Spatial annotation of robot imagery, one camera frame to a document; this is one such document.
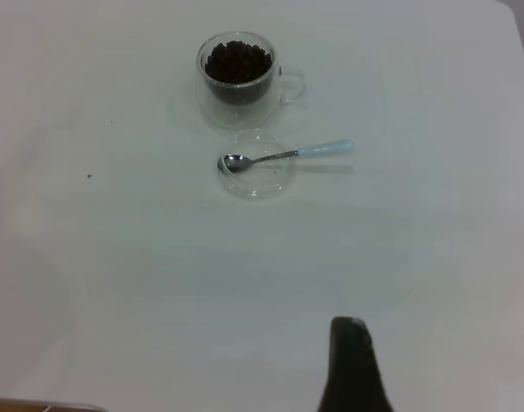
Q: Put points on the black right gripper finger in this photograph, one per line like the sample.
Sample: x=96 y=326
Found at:
x=351 y=377

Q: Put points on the clear round glass lid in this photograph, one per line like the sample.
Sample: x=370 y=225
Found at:
x=266 y=185

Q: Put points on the pile of coffee beans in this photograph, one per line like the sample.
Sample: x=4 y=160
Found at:
x=238 y=62

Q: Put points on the clear double-wall glass cup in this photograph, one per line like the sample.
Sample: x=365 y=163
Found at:
x=244 y=116

